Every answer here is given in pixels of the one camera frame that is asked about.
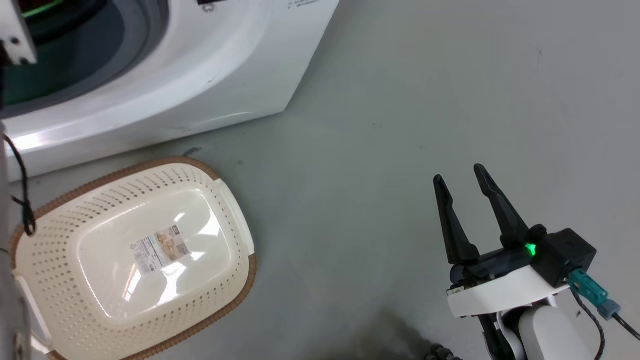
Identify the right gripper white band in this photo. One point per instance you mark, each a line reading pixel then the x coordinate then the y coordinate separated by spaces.
pixel 500 292

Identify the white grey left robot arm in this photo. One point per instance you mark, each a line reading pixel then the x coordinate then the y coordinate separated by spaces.
pixel 7 300

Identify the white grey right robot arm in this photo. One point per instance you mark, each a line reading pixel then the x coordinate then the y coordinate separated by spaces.
pixel 545 335

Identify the white washing machine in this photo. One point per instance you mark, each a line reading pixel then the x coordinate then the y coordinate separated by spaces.
pixel 235 60

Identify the cream perforated laundry basket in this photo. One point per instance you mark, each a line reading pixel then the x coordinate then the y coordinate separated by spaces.
pixel 150 300

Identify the paper label sticker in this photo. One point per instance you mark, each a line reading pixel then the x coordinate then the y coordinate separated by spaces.
pixel 160 248

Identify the grey washer door gasket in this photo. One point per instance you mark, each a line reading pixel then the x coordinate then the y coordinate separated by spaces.
pixel 135 35

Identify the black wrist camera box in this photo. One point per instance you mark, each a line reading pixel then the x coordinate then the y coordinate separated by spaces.
pixel 565 255

